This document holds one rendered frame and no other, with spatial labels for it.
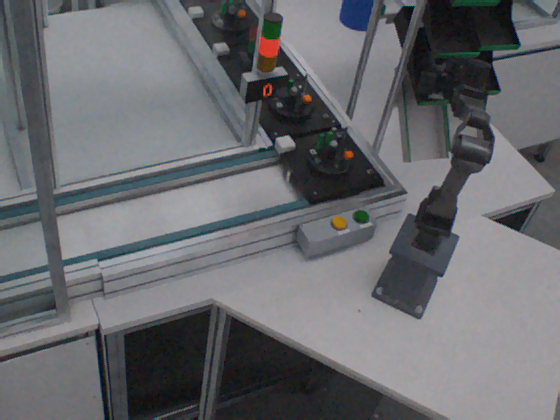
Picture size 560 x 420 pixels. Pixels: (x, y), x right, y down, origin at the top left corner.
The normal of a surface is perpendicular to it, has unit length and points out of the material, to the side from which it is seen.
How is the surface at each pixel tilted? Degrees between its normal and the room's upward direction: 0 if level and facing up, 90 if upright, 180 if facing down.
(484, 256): 1
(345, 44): 0
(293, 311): 0
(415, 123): 45
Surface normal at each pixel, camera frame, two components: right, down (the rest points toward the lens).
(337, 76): 0.11, -0.71
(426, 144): 0.25, -0.01
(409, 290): -0.47, 0.57
